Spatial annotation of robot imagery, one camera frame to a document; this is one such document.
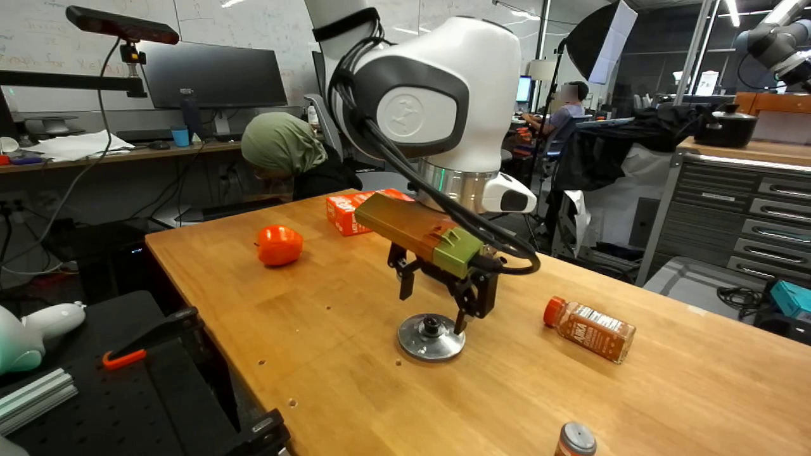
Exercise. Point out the white VR controller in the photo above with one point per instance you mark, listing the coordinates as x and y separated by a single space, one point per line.
24 337

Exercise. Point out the computer monitor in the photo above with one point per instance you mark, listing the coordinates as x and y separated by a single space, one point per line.
200 80

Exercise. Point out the orange-handled clamp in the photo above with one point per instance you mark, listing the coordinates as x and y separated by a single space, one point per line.
137 348

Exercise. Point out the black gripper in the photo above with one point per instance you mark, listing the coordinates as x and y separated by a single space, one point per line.
471 291

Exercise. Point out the silver teapot lid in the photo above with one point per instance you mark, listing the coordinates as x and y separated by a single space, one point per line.
432 337

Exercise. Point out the seated person in background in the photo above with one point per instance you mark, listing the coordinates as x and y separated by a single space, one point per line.
557 123

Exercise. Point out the orange cracker box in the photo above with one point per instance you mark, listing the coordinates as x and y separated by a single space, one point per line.
339 210

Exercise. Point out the grey drawer cabinet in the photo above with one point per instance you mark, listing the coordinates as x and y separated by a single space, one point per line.
740 208

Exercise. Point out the teal case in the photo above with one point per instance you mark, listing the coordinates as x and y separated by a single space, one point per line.
791 299

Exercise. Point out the orange toy tomato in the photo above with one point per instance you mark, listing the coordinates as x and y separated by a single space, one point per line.
279 243

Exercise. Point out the small grey-capped jar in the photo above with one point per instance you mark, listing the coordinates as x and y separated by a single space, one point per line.
575 442

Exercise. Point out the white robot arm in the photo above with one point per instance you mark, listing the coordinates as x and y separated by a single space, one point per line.
437 109

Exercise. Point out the overhead camera on boom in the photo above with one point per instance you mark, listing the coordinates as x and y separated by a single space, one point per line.
123 25

